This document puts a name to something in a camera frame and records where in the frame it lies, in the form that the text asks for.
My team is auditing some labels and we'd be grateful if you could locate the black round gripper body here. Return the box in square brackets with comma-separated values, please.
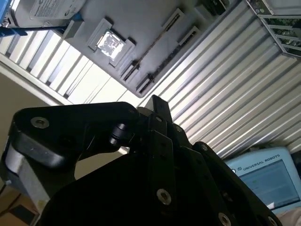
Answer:
[41, 150, 155, 226]

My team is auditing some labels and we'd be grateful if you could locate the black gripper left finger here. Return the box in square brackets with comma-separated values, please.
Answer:
[3, 95, 189, 226]

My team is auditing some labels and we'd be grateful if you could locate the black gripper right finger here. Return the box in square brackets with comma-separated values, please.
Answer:
[170, 121, 283, 226]

